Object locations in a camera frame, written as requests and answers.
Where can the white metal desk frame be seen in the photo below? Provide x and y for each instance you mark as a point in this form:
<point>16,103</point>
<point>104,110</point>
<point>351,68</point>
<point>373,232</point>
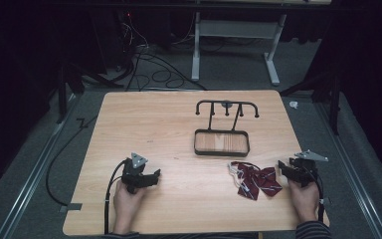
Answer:
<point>235,29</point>

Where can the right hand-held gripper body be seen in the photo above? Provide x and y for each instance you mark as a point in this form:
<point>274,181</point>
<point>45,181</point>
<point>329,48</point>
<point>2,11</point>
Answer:
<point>305,169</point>

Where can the black metal stand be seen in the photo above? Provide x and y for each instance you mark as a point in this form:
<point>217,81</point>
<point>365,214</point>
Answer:
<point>335,99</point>
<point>63,89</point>

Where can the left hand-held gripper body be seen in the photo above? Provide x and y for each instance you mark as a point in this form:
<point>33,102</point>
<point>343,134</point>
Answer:
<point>133,176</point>

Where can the crumpled white paper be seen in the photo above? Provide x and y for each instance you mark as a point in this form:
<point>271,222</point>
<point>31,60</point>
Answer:
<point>293,104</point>

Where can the person's right hand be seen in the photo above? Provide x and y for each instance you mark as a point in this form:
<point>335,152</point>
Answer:
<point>303,202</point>

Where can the person's left hand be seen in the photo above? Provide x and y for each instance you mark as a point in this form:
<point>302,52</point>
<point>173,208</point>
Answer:
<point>126,204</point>

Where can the grey tape piece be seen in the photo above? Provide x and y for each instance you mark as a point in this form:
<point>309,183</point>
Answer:
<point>70,207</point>

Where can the black metal rack wooden base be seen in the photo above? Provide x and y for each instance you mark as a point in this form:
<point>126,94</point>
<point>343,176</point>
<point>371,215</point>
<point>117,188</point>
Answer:
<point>221,143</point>

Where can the metal floor rail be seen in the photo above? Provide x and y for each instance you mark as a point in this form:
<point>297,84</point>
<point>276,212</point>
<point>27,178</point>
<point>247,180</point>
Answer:
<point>351,159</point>
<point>36,166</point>

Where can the dark red striped bow tie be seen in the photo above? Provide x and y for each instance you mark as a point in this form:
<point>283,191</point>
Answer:
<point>257,181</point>

